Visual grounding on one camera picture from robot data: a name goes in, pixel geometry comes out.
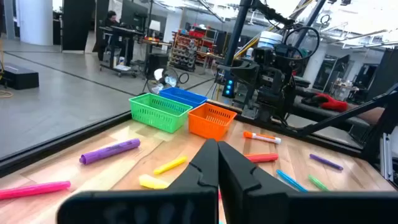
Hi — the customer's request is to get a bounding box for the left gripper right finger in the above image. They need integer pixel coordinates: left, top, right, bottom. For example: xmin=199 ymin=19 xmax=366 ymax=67
xmin=218 ymin=140 xmax=398 ymax=224

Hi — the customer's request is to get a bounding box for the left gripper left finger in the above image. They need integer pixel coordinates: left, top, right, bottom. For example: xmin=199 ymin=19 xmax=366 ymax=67
xmin=57 ymin=138 xmax=219 ymax=224

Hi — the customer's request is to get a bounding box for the slim yellow highlighter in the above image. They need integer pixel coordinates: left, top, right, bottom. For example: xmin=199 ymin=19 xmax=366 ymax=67
xmin=153 ymin=155 xmax=188 ymax=175

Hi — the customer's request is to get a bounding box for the yellow marker cap piece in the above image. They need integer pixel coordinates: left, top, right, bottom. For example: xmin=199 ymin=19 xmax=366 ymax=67
xmin=138 ymin=174 xmax=171 ymax=190

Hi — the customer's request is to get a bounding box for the orange highlighter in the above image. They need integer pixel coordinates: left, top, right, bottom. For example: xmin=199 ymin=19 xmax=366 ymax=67
xmin=244 ymin=152 xmax=279 ymax=164

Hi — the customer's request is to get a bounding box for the translucent blue pen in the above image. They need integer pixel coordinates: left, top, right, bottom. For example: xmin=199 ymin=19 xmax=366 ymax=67
xmin=276 ymin=169 xmax=309 ymax=193

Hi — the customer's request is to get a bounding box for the orange and white marker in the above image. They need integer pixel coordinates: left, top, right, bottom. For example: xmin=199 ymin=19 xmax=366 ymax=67
xmin=243 ymin=130 xmax=282 ymax=145

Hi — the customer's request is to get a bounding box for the green marker cap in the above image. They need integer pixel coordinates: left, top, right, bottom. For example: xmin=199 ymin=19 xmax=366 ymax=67
xmin=308 ymin=174 xmax=330 ymax=192

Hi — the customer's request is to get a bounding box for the thin purple pen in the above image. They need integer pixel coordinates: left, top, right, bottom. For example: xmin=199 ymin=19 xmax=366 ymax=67
xmin=309 ymin=153 xmax=345 ymax=171

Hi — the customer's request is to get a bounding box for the purple highlighter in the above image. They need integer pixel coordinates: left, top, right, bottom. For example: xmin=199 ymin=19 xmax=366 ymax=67
xmin=78 ymin=138 xmax=141 ymax=166

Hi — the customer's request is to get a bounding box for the pink highlighter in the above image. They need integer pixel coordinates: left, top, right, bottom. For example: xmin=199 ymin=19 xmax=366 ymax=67
xmin=0 ymin=180 xmax=72 ymax=201

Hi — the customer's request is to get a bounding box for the person's forearm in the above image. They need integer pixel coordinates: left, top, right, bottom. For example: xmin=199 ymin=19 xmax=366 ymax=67
xmin=347 ymin=104 xmax=386 ymax=126

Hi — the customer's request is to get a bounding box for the white wipes tub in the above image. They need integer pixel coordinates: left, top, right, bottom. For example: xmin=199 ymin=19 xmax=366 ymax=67
xmin=257 ymin=30 xmax=284 ymax=50

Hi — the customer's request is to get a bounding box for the black box with blue lights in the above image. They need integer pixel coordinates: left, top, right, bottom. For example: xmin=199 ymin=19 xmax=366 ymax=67
xmin=222 ymin=78 xmax=236 ymax=100

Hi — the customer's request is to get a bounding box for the white square column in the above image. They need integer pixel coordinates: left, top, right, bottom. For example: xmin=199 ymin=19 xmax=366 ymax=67
xmin=303 ymin=42 xmax=327 ymax=90

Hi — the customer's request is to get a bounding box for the red glove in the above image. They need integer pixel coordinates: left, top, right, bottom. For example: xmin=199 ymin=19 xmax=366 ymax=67
xmin=310 ymin=92 xmax=349 ymax=113

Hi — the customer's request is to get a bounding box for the orange plastic basket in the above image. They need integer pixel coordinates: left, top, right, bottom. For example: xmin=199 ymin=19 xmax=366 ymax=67
xmin=187 ymin=102 xmax=238 ymax=141

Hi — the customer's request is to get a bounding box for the blue plastic basket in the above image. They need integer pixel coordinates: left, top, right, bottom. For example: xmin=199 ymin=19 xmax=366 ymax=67
xmin=159 ymin=86 xmax=208 ymax=109

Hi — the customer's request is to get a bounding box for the shelf with red bins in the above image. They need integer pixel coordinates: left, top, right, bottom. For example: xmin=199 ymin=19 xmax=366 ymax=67
xmin=169 ymin=28 xmax=218 ymax=73

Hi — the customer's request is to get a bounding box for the green plastic basket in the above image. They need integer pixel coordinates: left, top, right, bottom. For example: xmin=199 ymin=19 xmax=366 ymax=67
xmin=128 ymin=92 xmax=193 ymax=134

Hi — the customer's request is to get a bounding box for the black floor fan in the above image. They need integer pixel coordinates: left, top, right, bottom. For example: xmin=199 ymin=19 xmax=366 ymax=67
xmin=146 ymin=67 xmax=180 ymax=95

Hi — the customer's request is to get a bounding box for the black speaker box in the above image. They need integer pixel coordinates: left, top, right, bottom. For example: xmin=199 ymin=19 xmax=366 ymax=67
xmin=147 ymin=52 xmax=170 ymax=72

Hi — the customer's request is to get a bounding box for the black computer monitor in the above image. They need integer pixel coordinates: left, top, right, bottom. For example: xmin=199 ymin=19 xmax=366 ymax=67
xmin=120 ymin=0 xmax=149 ymax=30

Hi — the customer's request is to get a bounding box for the black standing desk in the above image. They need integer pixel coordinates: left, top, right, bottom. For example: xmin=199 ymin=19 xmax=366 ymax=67
xmin=98 ymin=26 xmax=147 ymax=78

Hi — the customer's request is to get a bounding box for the person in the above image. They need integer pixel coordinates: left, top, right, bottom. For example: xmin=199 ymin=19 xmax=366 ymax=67
xmin=101 ymin=10 xmax=122 ymax=35

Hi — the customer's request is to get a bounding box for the black box on floor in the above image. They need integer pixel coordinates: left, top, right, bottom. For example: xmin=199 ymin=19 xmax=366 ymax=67
xmin=1 ymin=63 xmax=40 ymax=91

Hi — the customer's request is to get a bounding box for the white round pillar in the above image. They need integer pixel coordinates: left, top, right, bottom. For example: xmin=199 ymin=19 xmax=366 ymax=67
xmin=17 ymin=0 xmax=53 ymax=46

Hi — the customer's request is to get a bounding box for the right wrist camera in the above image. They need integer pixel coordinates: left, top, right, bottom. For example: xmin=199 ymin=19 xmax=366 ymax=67
xmin=253 ymin=46 xmax=276 ymax=67

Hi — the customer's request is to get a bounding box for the black wall panel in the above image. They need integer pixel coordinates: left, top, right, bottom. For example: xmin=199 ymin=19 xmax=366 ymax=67
xmin=62 ymin=0 xmax=96 ymax=52
xmin=366 ymin=46 xmax=398 ymax=103

